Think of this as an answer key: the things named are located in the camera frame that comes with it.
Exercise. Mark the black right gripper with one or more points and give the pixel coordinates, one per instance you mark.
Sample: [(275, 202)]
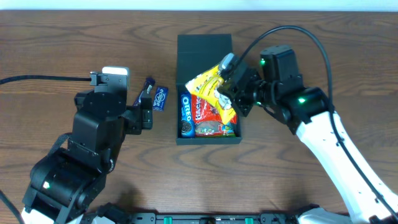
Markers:
[(236, 92)]

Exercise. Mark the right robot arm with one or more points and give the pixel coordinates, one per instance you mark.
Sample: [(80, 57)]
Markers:
[(308, 115)]

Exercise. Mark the yellow nut snack bag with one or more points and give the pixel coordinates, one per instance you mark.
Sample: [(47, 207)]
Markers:
[(205, 86)]

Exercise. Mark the dark purple chocolate bar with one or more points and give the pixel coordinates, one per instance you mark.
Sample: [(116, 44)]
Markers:
[(148, 85)]

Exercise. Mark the blue Eclipse mint pack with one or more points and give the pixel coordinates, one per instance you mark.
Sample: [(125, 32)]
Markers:
[(160, 98)]

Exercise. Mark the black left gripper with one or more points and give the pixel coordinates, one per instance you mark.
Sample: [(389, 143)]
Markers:
[(146, 112)]

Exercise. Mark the dark green open box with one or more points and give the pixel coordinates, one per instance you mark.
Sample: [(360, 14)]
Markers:
[(197, 53)]

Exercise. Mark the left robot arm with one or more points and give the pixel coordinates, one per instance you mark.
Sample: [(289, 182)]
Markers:
[(65, 182)]

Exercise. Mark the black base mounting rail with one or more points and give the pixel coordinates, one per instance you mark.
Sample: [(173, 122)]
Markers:
[(151, 218)]

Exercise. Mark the green Haribo gummy bag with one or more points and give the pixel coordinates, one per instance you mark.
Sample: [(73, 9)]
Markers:
[(213, 129)]

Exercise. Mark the red snack bag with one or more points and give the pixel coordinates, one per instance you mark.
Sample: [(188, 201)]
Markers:
[(203, 111)]

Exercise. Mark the blue Oreo cookie pack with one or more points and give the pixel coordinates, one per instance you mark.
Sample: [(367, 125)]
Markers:
[(187, 123)]

